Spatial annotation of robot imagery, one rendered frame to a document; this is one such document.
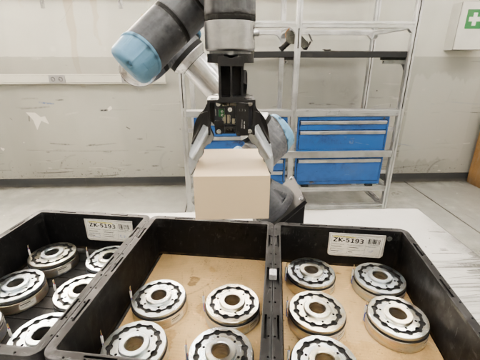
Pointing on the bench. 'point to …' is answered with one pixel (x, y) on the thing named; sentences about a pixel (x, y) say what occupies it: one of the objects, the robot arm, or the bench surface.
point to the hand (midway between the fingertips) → (231, 172)
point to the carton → (231, 185)
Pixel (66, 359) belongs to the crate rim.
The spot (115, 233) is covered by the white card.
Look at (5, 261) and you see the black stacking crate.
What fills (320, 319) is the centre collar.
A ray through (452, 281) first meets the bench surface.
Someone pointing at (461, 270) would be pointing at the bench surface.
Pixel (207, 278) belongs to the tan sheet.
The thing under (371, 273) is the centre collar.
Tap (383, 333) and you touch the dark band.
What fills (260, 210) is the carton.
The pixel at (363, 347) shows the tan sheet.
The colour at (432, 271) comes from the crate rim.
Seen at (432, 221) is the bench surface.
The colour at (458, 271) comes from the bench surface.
